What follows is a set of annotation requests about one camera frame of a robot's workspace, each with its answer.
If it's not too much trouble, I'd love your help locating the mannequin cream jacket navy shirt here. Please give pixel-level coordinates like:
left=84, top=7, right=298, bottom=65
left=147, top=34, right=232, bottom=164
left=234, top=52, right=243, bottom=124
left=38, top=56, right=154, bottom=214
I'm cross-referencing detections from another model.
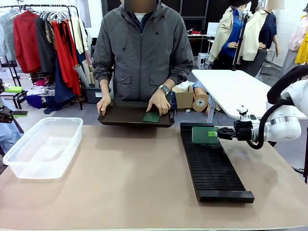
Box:
left=240, top=0, right=281, bottom=78

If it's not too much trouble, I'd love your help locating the person's right hand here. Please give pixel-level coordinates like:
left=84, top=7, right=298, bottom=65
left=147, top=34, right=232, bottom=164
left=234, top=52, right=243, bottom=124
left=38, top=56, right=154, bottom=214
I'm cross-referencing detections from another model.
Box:
left=96, top=96, right=113, bottom=117

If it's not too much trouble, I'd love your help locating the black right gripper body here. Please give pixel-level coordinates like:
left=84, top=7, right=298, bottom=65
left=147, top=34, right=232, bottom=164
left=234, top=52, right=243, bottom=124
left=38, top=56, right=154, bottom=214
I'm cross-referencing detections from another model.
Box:
left=233, top=119, right=254, bottom=141

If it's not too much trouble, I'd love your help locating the grey storage bin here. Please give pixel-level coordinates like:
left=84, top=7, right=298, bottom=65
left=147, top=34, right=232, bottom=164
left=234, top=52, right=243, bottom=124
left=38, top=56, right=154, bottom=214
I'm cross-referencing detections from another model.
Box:
left=84, top=86, right=112, bottom=104

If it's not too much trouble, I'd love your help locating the person in grey hooded jacket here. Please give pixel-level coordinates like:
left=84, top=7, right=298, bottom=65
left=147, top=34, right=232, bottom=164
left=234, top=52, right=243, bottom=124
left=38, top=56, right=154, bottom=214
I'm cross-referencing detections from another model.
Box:
left=92, top=0, right=194, bottom=103

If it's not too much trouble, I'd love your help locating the green PCB board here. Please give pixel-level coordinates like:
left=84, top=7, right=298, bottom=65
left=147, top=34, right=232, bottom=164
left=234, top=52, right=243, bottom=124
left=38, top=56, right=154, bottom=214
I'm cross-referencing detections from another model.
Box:
left=192, top=126, right=218, bottom=144
left=142, top=112, right=161, bottom=123

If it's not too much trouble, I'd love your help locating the beige paper roll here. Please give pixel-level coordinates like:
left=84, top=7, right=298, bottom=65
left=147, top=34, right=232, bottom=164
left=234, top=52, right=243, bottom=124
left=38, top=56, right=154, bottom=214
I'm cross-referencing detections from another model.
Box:
left=82, top=59, right=95, bottom=85

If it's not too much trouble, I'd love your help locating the long red hanging dress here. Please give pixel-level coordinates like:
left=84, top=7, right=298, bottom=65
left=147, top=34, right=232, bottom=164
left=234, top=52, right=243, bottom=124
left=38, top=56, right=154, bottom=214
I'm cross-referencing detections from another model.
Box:
left=51, top=20, right=82, bottom=96

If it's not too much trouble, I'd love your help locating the black pole stand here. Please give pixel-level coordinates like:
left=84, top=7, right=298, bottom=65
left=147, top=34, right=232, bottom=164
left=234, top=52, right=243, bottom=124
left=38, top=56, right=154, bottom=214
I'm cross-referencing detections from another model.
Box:
left=231, top=12, right=250, bottom=72

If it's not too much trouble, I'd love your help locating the light grey hanging garment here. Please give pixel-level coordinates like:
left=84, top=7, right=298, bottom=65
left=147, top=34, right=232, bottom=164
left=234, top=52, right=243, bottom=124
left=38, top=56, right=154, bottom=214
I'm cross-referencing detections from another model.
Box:
left=0, top=9, right=18, bottom=62

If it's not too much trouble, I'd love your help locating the black metal clothes rack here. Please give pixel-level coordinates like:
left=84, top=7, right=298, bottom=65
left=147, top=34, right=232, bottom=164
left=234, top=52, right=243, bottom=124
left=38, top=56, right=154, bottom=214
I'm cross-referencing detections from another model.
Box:
left=0, top=4, right=84, bottom=111

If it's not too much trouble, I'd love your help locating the cream hanging garment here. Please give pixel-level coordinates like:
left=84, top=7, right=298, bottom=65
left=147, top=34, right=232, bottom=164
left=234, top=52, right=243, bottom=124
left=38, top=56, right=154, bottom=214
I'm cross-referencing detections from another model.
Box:
left=69, top=15, right=89, bottom=55

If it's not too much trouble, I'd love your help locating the silver wrist watch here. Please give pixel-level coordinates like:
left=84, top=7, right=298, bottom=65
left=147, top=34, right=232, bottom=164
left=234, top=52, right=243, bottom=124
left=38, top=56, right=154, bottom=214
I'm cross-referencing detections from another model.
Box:
left=158, top=84, right=171, bottom=95

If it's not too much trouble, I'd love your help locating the person's left hand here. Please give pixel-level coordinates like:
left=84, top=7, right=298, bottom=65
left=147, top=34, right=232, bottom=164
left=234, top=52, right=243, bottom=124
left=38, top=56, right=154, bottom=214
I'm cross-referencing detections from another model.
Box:
left=146, top=91, right=172, bottom=116

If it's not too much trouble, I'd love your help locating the lying mannequin light blue shirt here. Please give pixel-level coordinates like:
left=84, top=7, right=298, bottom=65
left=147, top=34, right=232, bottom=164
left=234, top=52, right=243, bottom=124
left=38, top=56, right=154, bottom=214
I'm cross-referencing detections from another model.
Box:
left=192, top=80, right=217, bottom=116

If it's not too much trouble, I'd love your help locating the black slotted PCB rack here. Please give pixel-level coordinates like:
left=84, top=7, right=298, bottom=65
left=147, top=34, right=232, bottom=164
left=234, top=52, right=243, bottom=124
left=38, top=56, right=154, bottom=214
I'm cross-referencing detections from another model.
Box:
left=180, top=122, right=255, bottom=204

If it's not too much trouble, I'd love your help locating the white cloth pile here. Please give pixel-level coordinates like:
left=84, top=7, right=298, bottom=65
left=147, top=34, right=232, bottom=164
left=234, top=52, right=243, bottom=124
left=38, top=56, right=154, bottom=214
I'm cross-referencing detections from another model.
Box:
left=27, top=85, right=50, bottom=96

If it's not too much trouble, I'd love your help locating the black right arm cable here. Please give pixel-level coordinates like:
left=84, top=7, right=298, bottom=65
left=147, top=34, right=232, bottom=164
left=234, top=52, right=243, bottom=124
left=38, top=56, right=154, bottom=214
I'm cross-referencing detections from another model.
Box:
left=245, top=64, right=308, bottom=150

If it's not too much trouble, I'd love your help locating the red hanging shirt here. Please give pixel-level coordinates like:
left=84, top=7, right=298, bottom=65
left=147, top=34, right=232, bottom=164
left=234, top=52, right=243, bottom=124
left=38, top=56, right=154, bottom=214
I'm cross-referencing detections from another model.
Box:
left=13, top=11, right=42, bottom=74

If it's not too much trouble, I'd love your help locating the mannequin beige coat blue shirt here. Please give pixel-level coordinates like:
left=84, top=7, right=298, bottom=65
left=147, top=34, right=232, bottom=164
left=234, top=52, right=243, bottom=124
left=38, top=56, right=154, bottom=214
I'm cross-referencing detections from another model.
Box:
left=208, top=0, right=247, bottom=71

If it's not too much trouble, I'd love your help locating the blue cloth pile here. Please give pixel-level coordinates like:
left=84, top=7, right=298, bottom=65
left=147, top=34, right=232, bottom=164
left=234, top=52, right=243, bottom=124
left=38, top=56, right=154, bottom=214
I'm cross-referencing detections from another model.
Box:
left=25, top=95, right=44, bottom=109

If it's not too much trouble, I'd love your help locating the open cardboard box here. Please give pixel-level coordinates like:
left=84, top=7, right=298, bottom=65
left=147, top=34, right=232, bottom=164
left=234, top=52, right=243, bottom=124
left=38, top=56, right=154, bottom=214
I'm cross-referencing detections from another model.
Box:
left=172, top=85, right=195, bottom=112

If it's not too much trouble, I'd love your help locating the white board panel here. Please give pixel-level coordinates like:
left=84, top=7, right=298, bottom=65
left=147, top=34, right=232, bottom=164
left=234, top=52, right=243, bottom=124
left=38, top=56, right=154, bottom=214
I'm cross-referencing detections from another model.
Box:
left=206, top=22, right=221, bottom=37

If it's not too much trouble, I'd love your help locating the dark brown tray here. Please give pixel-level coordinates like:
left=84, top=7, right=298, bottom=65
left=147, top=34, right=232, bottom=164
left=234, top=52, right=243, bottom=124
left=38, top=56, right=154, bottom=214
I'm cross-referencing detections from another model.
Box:
left=97, top=100, right=176, bottom=128

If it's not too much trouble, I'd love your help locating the yellow garment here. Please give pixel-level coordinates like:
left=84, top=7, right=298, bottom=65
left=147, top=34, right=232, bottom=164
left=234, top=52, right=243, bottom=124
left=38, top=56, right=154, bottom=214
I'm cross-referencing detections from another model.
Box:
left=295, top=31, right=308, bottom=65

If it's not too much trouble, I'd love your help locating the navy hanging garment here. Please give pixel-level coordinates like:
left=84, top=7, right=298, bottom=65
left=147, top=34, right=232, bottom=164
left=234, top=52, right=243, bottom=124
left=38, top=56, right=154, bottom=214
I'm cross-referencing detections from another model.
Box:
left=44, top=59, right=76, bottom=115

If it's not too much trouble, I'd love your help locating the person's left forearm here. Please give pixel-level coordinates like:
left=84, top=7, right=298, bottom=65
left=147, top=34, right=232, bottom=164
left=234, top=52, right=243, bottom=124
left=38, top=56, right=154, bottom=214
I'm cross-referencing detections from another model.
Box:
left=165, top=61, right=194, bottom=91

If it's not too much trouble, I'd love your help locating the person's right forearm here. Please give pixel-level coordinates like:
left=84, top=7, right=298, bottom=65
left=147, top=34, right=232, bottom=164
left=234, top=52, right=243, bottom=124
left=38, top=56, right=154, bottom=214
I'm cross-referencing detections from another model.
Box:
left=92, top=61, right=115, bottom=99

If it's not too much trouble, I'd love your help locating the dark charcoal hanging jacket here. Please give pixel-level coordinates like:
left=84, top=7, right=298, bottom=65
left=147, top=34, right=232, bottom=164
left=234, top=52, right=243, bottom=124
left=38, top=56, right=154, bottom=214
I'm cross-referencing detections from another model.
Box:
left=35, top=16, right=58, bottom=76

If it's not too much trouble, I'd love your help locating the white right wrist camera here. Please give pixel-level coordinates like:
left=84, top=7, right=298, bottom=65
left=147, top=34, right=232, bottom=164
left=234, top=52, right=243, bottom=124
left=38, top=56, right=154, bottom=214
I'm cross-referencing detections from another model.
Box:
left=236, top=105, right=257, bottom=122

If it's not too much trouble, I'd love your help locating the clear plastic storage box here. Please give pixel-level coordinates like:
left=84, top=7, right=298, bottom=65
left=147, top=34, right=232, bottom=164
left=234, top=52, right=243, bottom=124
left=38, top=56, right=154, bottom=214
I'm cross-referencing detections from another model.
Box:
left=2, top=117, right=84, bottom=180

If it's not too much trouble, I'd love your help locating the mannequin pink top grey skirt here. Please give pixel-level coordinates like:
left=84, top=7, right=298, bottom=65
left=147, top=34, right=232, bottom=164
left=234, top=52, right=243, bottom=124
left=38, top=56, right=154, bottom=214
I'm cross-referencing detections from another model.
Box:
left=280, top=14, right=308, bottom=77

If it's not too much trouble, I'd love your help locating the black tripod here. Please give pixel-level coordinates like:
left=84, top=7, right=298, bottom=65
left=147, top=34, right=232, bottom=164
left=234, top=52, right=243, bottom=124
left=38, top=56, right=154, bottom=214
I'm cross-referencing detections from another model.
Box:
left=292, top=141, right=308, bottom=185

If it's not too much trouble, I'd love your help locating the white table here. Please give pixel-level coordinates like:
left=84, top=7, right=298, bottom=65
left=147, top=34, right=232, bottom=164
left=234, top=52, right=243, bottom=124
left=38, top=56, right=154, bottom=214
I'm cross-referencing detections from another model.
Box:
left=192, top=69, right=301, bottom=123

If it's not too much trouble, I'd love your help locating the cream paper roll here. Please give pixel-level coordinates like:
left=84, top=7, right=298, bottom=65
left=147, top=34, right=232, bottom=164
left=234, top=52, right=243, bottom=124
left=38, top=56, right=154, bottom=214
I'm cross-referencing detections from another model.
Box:
left=73, top=64, right=90, bottom=88

